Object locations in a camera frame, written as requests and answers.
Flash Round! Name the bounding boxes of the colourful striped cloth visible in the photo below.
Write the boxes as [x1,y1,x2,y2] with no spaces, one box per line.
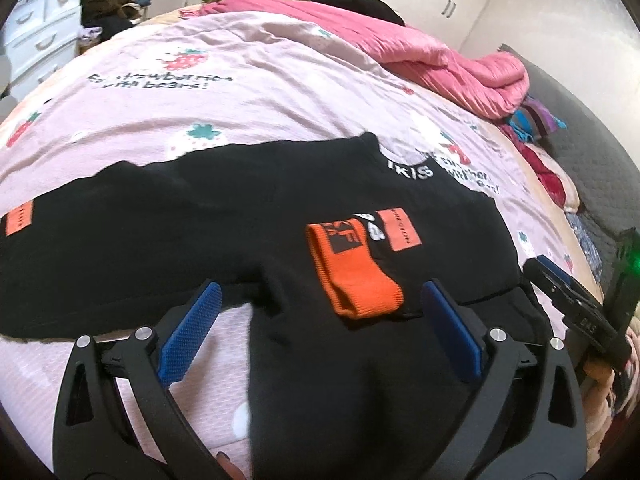
[505,97,568,143]

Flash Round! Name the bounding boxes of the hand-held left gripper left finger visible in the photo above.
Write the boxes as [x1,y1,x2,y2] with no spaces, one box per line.
[52,280,223,480]

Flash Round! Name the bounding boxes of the tan bed sheet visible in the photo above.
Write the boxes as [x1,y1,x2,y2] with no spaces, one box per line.
[125,2,211,28]

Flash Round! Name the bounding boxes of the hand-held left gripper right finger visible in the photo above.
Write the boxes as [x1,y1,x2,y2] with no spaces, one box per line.
[420,280,588,480]

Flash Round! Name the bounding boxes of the pile of dark clothes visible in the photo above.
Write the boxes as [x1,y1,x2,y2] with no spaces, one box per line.
[80,0,153,41]

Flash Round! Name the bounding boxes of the black sweater with orange patches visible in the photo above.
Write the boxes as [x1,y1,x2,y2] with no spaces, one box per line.
[0,131,551,480]

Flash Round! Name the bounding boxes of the grey padded headboard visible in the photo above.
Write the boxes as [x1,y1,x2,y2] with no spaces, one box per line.
[495,42,640,281]

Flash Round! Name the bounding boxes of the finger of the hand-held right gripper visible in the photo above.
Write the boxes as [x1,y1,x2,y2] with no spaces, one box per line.
[537,255,608,313]
[524,260,583,321]

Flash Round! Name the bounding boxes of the pink strawberry print bed sheet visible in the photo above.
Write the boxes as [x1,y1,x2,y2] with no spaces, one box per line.
[0,7,606,480]

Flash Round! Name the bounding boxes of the pink quilt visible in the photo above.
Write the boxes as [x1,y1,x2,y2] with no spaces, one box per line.
[187,0,531,120]

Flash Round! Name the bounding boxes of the white drawer cabinet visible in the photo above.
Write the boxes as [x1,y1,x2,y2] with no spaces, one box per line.
[0,0,83,101]

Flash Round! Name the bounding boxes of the blue floral cloth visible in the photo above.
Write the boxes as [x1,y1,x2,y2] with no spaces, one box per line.
[565,212,606,281]

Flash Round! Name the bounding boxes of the person's left hand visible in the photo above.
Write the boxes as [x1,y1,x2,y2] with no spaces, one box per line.
[214,452,248,480]

